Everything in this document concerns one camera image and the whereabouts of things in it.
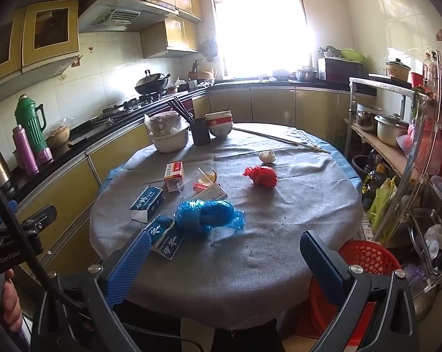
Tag hanging dark strainer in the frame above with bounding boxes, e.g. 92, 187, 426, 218
200, 37, 219, 63

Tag clear plastic packet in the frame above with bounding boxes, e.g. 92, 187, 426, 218
184, 167, 221, 195

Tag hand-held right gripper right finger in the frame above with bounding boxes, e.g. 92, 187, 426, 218
299, 229, 421, 352

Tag yellow plastic bag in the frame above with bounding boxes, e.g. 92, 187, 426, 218
367, 178, 397, 241

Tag red plastic bag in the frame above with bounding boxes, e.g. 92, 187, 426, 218
243, 165, 278, 188

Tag stainless steel basin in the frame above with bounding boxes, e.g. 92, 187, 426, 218
295, 68, 319, 82

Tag purple thermos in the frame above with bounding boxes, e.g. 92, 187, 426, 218
12, 125, 40, 175

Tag pink plastic bag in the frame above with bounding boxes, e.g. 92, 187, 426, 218
396, 123, 427, 162

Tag purple plastic bag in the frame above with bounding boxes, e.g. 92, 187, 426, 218
402, 262, 430, 290

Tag steel bowl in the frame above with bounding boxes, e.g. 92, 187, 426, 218
411, 282, 439, 319

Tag bright window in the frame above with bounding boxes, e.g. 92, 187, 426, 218
208, 0, 317, 81

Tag person's left hand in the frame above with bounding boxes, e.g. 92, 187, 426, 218
1, 268, 24, 336

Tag blue undercloth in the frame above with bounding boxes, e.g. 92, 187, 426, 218
96, 128, 363, 199

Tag dark steel pot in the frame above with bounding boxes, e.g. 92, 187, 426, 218
356, 103, 385, 134

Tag green thermos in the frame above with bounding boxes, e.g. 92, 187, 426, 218
15, 94, 47, 153

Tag small purple cup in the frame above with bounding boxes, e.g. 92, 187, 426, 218
35, 147, 55, 165

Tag red and white small box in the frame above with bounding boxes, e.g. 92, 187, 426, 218
164, 161, 185, 193

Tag yellow glass-door wall cabinet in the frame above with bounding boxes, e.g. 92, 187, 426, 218
0, 0, 83, 89

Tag green plastic basin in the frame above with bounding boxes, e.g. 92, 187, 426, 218
337, 48, 365, 62

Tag white basin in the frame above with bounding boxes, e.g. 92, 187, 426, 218
149, 123, 190, 153

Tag black chopstick holder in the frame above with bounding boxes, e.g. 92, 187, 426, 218
189, 117, 211, 146

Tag stainless steel dish rack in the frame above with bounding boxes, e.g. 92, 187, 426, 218
371, 66, 442, 301

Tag cream enamel pot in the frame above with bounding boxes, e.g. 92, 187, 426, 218
385, 58, 412, 81

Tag steel pot with lid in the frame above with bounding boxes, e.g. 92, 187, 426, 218
374, 114, 410, 148

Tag blue and white carton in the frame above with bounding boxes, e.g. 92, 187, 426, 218
145, 214, 185, 261
129, 186, 165, 224

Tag dark microwave oven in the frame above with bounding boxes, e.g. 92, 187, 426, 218
317, 57, 364, 83

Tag steel tray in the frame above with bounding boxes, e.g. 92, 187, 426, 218
408, 207, 442, 265

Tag gas stove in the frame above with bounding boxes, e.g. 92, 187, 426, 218
89, 93, 170, 125

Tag black wok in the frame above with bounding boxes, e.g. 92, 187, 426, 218
134, 70, 171, 95

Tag green leafy vegetable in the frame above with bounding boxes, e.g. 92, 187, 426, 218
411, 86, 427, 121

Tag tan bowl in plastic bag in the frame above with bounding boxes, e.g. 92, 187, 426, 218
45, 117, 75, 151

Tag long thin bamboo stick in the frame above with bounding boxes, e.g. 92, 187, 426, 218
232, 126, 332, 154

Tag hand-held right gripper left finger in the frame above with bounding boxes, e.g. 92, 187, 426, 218
34, 229, 153, 352

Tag clear plastic bottle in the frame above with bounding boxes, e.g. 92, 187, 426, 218
422, 53, 439, 96

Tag grey tablecloth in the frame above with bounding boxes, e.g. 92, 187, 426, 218
89, 123, 364, 329

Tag steel range hood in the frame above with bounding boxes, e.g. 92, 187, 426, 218
78, 0, 179, 33

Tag black induction cooker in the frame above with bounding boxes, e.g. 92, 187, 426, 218
368, 73, 414, 89

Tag beige paper box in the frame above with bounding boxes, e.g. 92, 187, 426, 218
197, 183, 229, 203

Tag yellow base cabinets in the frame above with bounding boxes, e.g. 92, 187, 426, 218
8, 81, 377, 279

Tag black bucket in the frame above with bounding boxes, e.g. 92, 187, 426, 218
352, 154, 372, 184

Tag white plastic bag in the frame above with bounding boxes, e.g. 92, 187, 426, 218
424, 224, 442, 261

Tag blue plastic bag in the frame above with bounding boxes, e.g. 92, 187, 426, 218
175, 199, 246, 234

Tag cooking oil bottle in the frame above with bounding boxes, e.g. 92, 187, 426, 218
362, 163, 388, 209

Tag metal rack with wooden shelves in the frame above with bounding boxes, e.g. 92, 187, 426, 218
343, 77, 427, 180

